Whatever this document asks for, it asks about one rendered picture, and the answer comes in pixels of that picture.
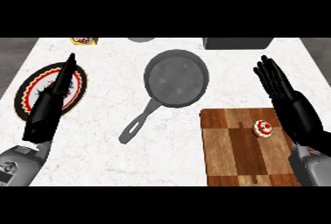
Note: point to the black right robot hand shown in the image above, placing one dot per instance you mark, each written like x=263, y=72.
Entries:
x=297, y=110

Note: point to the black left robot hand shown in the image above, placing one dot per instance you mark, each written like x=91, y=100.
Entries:
x=44, y=112

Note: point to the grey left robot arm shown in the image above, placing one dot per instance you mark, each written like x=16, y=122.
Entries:
x=21, y=167

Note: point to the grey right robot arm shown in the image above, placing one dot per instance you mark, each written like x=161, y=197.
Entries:
x=310, y=166

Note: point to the white red cupcake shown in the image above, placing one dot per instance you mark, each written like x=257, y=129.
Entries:
x=263, y=128

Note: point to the brown wooden cutting board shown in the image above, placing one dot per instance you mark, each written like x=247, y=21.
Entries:
x=245, y=147

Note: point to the dark grey frying pan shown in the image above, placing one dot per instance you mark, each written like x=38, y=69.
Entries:
x=174, y=80

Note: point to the black red patterned plate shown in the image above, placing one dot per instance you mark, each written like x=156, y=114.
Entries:
x=32, y=89

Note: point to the yellow brown box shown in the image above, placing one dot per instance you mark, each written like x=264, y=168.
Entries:
x=84, y=40

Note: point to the dark grey appliance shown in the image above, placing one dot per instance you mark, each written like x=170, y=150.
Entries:
x=236, y=43

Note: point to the grey round object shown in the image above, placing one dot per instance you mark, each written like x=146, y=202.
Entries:
x=140, y=39

